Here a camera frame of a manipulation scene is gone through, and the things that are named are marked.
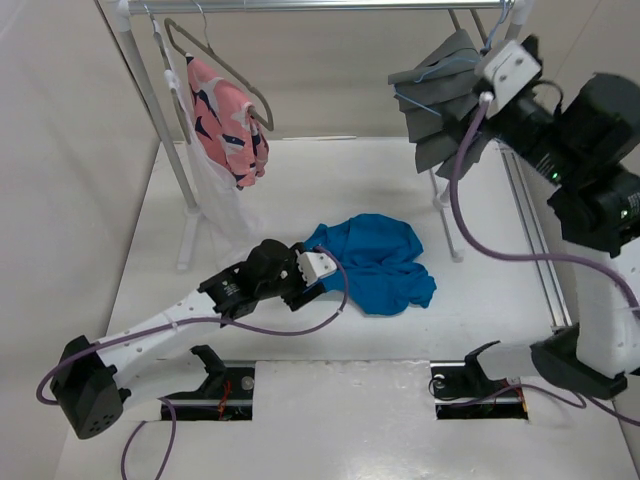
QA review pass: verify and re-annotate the white clothes rack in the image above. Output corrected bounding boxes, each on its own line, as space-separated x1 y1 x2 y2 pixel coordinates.
96 1 533 271

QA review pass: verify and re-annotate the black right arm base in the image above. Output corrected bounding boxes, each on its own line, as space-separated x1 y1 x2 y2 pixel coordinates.
428 341 528 420

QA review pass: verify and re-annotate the grey hanging garment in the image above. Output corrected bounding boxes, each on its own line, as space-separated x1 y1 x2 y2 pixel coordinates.
388 29 481 180

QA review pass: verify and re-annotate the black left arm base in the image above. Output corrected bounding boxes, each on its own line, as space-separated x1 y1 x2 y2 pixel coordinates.
167 345 255 422

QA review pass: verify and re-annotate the pink patterned garment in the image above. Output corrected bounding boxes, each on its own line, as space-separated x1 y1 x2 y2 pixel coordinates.
186 54 269 189

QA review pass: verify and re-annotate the blue t shirt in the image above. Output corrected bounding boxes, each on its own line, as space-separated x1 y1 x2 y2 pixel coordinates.
305 213 437 316

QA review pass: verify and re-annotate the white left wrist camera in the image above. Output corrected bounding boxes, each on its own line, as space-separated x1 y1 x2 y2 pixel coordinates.
297 252 338 287

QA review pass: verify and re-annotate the aluminium rail right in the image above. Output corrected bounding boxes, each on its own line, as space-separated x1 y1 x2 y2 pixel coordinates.
498 144 573 334

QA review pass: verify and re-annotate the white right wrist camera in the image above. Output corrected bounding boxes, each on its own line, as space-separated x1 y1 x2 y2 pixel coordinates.
474 40 542 119

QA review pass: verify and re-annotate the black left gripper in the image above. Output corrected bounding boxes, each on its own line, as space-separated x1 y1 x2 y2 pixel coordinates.
257 245 323 308

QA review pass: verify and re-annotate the light blue wire hanger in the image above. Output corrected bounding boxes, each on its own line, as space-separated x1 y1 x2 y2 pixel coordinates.
388 1 512 122

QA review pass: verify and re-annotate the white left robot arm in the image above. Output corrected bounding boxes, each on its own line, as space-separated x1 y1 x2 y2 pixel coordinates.
50 239 338 440

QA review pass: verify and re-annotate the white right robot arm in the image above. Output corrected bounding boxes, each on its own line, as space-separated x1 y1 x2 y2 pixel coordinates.
476 36 639 400

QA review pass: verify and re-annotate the white hanging garment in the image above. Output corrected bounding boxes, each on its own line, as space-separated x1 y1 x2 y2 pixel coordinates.
162 29 261 246

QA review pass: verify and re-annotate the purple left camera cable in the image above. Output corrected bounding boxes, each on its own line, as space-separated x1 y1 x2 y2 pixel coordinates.
35 244 351 480

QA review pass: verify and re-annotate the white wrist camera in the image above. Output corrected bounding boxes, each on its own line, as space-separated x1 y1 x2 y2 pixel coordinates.
474 40 542 119
297 252 338 287

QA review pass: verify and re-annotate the grey hanger under grey garment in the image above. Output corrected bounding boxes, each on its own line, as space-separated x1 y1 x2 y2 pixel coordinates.
447 9 488 45

